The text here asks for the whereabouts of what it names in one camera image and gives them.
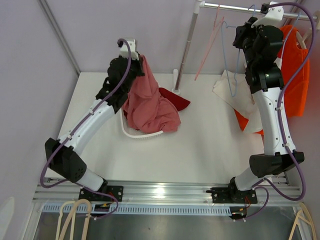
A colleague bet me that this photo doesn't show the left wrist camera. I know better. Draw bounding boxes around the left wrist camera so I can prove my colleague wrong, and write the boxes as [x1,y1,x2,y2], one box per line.
[117,37,140,61]

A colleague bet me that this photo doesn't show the white t shirt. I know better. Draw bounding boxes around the white t shirt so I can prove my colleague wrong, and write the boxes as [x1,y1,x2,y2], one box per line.
[212,70,264,135]

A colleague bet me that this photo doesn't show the pink t shirt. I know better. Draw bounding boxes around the pink t shirt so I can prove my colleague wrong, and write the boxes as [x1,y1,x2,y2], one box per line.
[122,55,181,134]

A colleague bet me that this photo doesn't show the left beige hangers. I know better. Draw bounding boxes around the left beige hangers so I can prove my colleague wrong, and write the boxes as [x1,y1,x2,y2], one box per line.
[55,199,92,240]

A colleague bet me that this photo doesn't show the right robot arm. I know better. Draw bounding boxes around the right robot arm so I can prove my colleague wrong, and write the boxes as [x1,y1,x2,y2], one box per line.
[227,17,305,203]

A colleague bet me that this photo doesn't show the dark red t shirt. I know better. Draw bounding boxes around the dark red t shirt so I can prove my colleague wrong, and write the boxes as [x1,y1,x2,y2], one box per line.
[158,87,191,112]

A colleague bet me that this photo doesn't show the pink wire hanger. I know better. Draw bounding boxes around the pink wire hanger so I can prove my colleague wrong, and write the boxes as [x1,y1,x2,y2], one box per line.
[194,4,225,81]

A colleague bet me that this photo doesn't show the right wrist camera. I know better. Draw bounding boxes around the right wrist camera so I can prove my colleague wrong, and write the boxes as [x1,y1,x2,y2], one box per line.
[251,1,284,28]

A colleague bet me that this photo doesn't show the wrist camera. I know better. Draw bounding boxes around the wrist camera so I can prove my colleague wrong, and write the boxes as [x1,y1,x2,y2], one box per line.
[117,37,140,61]
[251,1,284,28]

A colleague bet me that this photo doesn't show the blue wire hanger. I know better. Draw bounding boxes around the blue wire hanger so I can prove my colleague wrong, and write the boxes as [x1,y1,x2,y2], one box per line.
[220,4,257,98]
[283,13,301,46]

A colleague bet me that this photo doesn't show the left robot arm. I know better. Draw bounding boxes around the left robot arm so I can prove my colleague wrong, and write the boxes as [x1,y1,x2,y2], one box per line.
[40,56,144,201]

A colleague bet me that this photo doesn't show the orange t shirt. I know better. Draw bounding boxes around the orange t shirt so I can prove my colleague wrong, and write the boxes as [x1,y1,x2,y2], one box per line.
[233,24,311,136]

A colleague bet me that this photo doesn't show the white perforated plastic basket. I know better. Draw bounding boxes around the white perforated plastic basket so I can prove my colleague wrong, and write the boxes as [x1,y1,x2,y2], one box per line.
[120,109,164,140]

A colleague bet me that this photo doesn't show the metal clothes rack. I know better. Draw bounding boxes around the metal clothes rack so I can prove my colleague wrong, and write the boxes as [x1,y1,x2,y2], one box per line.
[172,0,320,95]

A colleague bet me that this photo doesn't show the right beige hanger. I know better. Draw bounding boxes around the right beige hanger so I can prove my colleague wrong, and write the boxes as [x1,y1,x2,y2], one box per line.
[288,202,317,240]

